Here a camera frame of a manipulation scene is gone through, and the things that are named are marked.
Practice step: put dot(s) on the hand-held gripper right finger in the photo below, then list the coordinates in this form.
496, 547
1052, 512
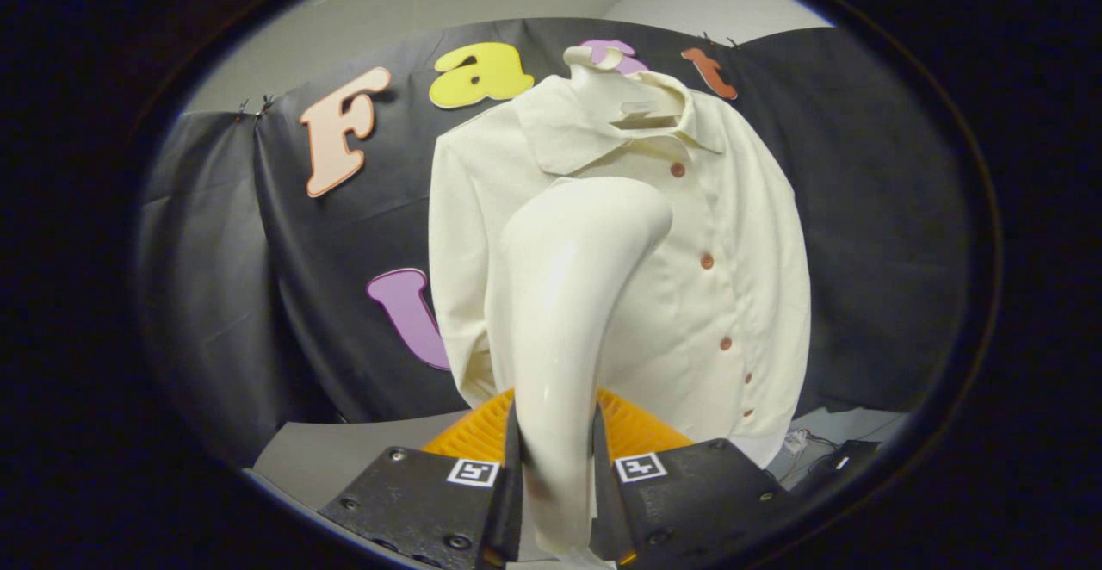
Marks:
603, 501

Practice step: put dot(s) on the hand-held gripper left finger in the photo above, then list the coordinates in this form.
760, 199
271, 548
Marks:
508, 484

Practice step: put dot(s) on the white garment steamer head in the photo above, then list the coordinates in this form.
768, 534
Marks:
560, 312

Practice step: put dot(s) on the cream button shirt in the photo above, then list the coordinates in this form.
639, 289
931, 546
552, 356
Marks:
740, 234

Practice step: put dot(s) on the white plastic clothes hanger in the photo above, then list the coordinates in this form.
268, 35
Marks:
603, 88

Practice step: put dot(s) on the grey cabinet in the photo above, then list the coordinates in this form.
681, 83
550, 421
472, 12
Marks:
344, 458

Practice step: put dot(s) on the black backdrop cloth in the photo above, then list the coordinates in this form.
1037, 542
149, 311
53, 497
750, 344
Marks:
861, 234

